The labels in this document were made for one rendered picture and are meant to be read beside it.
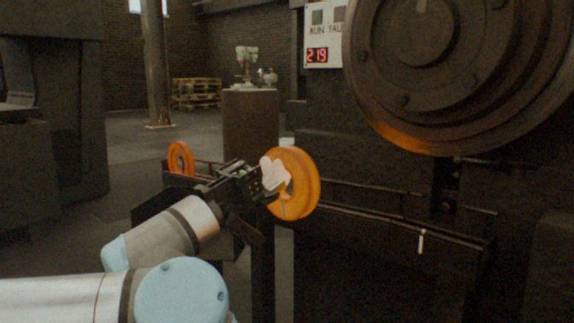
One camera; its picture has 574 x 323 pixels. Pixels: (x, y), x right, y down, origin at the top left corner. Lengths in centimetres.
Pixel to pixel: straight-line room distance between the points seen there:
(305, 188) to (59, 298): 44
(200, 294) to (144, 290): 5
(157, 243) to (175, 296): 18
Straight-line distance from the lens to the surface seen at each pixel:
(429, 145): 82
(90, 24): 314
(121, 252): 58
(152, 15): 769
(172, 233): 59
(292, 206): 75
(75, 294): 45
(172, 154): 168
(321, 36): 113
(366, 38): 78
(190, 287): 41
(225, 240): 104
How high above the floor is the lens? 105
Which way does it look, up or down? 14 degrees down
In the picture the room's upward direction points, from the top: straight up
